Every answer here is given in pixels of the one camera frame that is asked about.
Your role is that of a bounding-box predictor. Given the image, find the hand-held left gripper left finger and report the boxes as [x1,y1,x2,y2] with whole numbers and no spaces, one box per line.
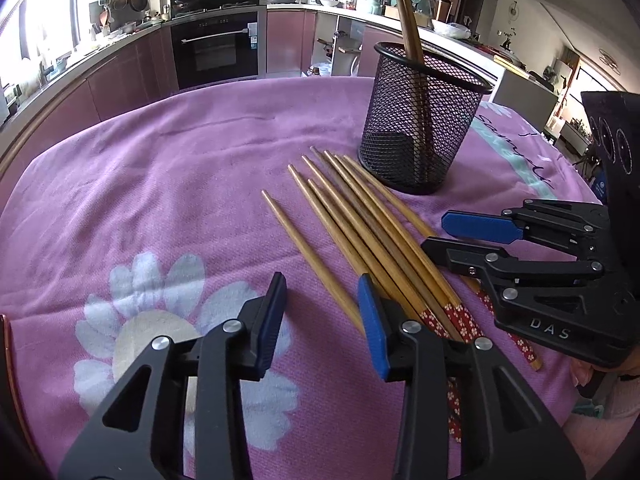
[57,271,288,480]

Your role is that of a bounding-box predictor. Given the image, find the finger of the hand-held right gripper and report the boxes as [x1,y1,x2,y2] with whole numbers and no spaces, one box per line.
[421,236,606,307]
[441,199,612,261]

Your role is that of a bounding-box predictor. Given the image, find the kitchen window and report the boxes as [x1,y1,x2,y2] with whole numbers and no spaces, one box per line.
[0,0,81,91]

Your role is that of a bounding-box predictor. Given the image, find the gas stove top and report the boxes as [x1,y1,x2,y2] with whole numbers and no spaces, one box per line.
[170,6,261,19]

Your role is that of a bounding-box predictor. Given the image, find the pink flower printed blanket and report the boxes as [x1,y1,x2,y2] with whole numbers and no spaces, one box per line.
[0,76,608,480]

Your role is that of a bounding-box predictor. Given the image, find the pile of wooden chopsticks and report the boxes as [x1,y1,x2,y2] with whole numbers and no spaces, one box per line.
[261,146,543,443]

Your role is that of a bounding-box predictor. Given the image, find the black mesh utensil holder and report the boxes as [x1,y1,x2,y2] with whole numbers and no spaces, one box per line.
[358,41,493,195]

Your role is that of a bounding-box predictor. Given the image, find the white kitchen counter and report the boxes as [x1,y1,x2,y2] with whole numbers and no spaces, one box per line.
[265,2,558,128]

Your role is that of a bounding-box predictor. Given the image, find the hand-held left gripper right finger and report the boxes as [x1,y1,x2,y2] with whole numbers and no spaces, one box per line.
[356,273,586,480]

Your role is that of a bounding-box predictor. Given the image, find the black built-in oven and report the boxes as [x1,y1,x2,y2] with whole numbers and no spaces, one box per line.
[170,22,260,92]

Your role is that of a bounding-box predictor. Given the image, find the person's pink clothing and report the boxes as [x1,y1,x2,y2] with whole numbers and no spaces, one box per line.
[562,400,640,466]

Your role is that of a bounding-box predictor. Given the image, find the pink kitchen base cabinets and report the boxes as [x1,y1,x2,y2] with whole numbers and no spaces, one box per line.
[0,9,318,181]

